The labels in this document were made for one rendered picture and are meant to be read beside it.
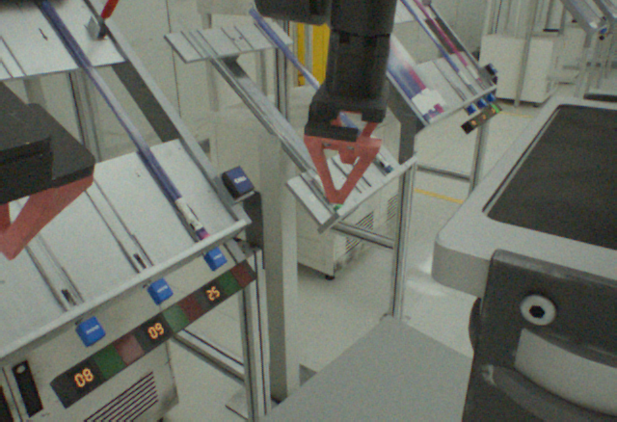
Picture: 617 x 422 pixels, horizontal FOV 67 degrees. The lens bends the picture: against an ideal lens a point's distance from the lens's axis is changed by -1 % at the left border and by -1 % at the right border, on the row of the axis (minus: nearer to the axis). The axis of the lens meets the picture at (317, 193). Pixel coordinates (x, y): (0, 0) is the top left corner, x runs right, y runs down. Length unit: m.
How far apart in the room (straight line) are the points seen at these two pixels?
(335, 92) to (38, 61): 0.59
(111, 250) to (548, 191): 0.64
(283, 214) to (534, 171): 0.91
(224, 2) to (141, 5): 1.24
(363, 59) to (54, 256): 0.50
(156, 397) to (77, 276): 0.71
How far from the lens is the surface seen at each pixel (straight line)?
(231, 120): 1.94
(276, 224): 1.12
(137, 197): 0.81
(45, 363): 1.13
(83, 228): 0.76
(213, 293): 0.79
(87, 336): 0.70
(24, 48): 0.93
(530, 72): 5.01
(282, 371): 1.39
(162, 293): 0.74
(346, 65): 0.43
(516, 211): 0.19
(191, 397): 1.55
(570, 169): 0.24
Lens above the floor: 1.12
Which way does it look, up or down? 24 degrees down
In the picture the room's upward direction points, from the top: straight up
